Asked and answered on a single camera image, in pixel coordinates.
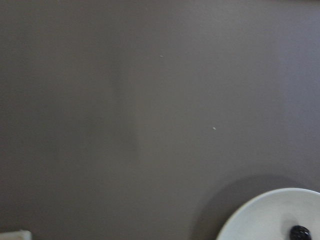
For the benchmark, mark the cream round plate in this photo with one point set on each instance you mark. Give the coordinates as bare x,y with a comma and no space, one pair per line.
271,215

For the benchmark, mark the dark cherry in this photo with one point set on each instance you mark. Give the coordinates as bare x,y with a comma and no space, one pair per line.
299,232

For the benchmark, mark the cream rabbit tray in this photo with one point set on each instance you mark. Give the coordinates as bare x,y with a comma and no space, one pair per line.
16,235

